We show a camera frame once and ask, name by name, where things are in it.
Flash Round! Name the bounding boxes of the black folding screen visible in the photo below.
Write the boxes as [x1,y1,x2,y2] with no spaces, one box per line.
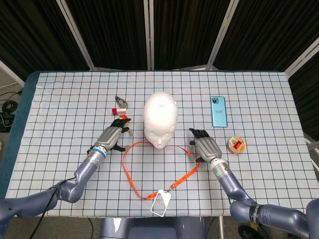
[0,0,319,150]

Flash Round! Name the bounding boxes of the blue checked tablecloth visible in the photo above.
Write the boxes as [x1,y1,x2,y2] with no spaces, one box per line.
[4,71,316,219]

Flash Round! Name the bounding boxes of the white foam mannequin head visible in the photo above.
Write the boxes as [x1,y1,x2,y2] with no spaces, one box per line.
[143,91,178,150]

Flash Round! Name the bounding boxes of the black floor object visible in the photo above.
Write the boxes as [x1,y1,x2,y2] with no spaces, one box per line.
[238,223,260,239]

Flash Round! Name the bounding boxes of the blue smartphone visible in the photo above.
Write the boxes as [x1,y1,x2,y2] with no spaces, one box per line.
[211,96,228,128]

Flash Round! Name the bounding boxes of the black coiled cable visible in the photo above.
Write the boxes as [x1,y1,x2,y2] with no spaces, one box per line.
[1,101,18,113]

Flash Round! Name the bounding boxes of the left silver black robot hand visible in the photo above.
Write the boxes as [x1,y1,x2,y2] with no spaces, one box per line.
[93,118,134,152]

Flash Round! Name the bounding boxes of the orange lanyard strap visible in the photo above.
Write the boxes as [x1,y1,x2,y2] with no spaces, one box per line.
[121,141,200,200]

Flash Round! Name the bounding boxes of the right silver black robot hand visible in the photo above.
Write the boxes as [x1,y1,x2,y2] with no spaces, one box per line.
[188,127,223,164]

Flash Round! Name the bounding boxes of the clear white-framed badge holder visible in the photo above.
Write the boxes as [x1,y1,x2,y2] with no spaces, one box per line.
[150,189,172,218]

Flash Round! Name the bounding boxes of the grey metal stand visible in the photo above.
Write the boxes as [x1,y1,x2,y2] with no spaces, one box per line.
[304,134,319,172]

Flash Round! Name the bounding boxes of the round tin with red label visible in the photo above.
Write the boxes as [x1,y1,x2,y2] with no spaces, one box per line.
[226,136,247,155]

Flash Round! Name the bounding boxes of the grey-blue robot torso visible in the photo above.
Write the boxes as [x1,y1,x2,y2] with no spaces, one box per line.
[99,216,207,239]

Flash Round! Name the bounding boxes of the white metal table leg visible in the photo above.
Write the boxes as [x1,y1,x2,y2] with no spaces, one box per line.
[218,216,225,239]

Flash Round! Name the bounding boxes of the black power adapter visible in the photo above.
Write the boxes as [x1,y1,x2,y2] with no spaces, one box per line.
[0,112,14,132]

